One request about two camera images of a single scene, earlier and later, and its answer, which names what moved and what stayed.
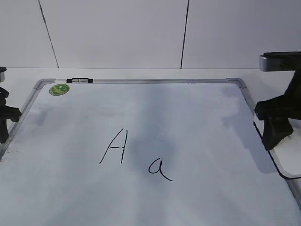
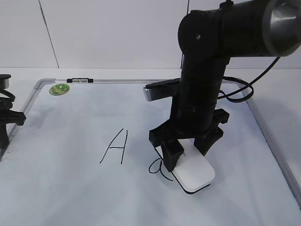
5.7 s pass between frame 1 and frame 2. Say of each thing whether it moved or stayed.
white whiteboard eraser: moved
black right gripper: moved
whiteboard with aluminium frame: stayed
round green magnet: stayed
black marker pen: stayed
